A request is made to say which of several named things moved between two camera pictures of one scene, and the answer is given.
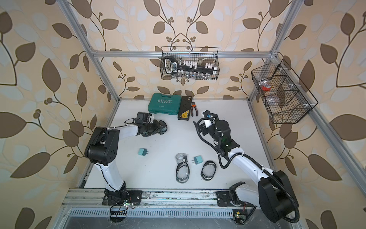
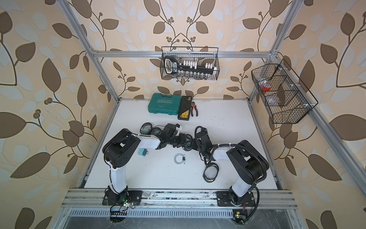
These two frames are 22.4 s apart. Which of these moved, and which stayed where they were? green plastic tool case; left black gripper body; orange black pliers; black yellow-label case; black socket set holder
Moved: left black gripper body
Stayed: orange black pliers; black socket set holder; green plastic tool case; black yellow-label case
